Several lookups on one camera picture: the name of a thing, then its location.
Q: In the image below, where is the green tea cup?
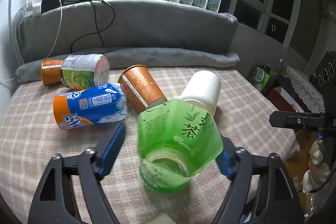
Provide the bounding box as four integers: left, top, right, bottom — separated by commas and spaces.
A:
137, 99, 223, 194

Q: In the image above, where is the blue orange drink cup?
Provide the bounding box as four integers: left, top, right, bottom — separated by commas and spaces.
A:
53, 83, 127, 130

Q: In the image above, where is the white plastic cup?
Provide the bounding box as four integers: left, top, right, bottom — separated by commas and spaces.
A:
178, 71, 222, 116

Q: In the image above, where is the far orange paper cup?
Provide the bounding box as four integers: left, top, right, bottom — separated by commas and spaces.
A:
41, 60, 64, 86

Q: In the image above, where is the green label foil-lid cup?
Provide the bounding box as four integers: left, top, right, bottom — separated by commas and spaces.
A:
60, 54, 110, 90

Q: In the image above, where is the orange patterned paper cup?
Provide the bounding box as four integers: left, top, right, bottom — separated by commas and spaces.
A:
118, 65, 167, 113

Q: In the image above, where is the gloved right hand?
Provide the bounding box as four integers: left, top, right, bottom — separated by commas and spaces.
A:
302, 136, 334, 193

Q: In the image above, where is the red box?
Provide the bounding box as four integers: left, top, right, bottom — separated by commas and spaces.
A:
266, 89, 296, 112

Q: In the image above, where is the green paper bag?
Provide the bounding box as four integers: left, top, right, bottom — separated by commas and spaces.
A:
249, 64, 271, 92

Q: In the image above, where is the plaid pink table cloth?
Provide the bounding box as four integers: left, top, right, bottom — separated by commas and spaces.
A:
1, 69, 295, 223

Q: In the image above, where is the rolled grey blanket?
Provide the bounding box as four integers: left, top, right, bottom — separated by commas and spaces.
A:
15, 47, 240, 84

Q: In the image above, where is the grey plush cushion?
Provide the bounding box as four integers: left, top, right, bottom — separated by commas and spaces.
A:
14, 0, 238, 63

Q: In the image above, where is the black power adapter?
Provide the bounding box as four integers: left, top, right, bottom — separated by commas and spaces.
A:
41, 0, 62, 14

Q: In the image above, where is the black cable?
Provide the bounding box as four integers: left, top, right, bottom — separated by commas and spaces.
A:
70, 0, 116, 54

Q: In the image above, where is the white cable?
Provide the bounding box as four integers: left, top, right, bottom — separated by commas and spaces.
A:
0, 0, 63, 82

